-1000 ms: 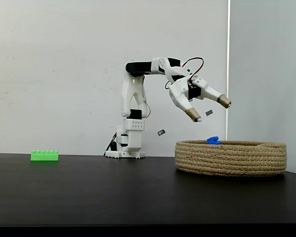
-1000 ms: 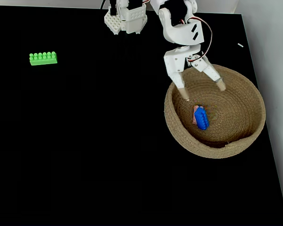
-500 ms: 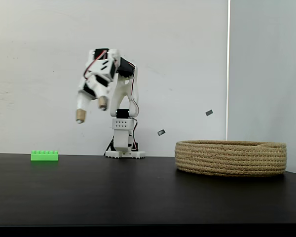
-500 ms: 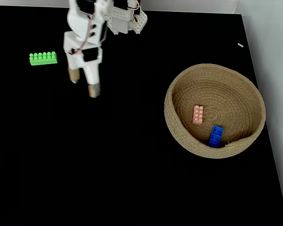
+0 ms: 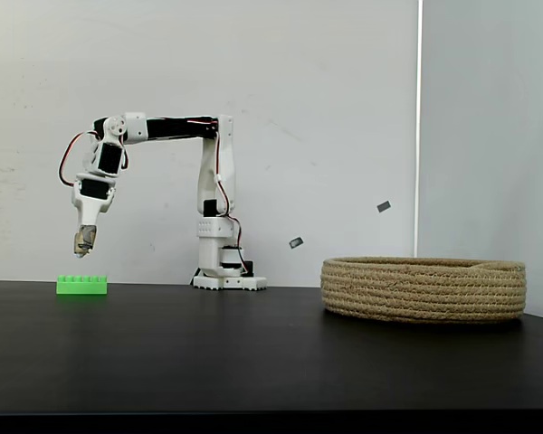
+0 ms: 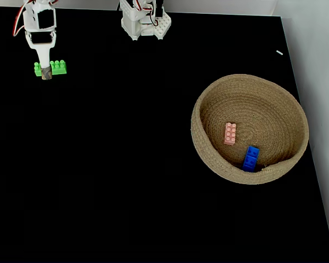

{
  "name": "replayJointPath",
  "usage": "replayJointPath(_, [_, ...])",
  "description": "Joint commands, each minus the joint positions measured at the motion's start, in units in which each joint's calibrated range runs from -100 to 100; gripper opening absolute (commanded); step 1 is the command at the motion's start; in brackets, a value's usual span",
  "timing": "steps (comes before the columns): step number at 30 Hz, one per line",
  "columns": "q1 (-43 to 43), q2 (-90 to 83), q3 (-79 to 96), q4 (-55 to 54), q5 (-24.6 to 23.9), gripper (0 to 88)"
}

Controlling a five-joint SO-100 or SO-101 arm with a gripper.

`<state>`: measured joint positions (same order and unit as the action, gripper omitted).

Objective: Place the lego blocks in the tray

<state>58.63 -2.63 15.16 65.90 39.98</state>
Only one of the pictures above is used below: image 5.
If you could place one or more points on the long green lego block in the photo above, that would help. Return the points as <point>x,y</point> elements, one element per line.
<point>81,286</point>

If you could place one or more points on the grey tape piece on wall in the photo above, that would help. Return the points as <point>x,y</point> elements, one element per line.
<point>296,242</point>
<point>383,206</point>

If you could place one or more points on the white vertical wall trim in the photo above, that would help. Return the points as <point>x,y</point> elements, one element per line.
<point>419,135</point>

